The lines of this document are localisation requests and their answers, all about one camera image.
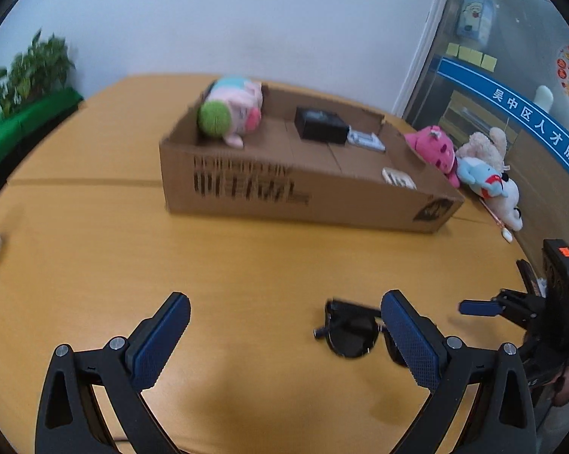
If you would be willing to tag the blue banner stripe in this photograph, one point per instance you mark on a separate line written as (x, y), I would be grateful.
(506, 104)

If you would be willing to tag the blue cartoon poster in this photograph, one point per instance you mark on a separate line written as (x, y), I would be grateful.
(475, 14)

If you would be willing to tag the large green potted plant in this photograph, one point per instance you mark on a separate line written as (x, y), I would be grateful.
(43, 68)

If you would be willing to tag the yellow sticky note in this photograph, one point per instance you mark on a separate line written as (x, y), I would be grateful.
(476, 55)
(490, 61)
(465, 52)
(453, 49)

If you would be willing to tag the white plush dog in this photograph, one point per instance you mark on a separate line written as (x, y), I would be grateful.
(509, 203)

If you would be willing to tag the beige plush toy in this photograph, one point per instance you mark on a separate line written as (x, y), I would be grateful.
(483, 146)

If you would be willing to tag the teal pink plush toy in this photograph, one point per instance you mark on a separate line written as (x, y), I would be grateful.
(232, 108)

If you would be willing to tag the black sunglasses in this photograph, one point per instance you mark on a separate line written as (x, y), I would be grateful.
(353, 335)

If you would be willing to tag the pink stick with white tip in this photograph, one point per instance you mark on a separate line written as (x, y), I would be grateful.
(499, 227)

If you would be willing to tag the brown cardboard box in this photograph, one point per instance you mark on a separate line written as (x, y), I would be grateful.
(265, 194)

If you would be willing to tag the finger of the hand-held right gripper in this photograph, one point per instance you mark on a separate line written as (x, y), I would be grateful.
(480, 306)
(530, 279)

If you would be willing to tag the white rounded figure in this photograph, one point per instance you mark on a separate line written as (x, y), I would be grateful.
(544, 100)

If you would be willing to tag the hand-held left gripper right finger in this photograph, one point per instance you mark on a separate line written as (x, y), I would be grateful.
(409, 335)

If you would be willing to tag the white grey packet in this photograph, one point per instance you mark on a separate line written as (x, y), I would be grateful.
(365, 141)

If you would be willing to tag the black charger box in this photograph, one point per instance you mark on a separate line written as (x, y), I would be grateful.
(320, 124)

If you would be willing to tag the white clear phone case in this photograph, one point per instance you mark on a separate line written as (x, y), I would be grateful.
(398, 178)

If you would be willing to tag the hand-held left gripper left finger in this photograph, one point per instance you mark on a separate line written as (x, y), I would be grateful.
(159, 335)

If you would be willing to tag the blue plush toy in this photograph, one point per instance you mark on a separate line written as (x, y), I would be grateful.
(483, 177)

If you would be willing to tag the wooden desktop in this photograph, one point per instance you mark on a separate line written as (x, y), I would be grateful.
(123, 246)

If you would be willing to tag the green cloth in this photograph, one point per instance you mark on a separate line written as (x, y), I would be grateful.
(19, 127)

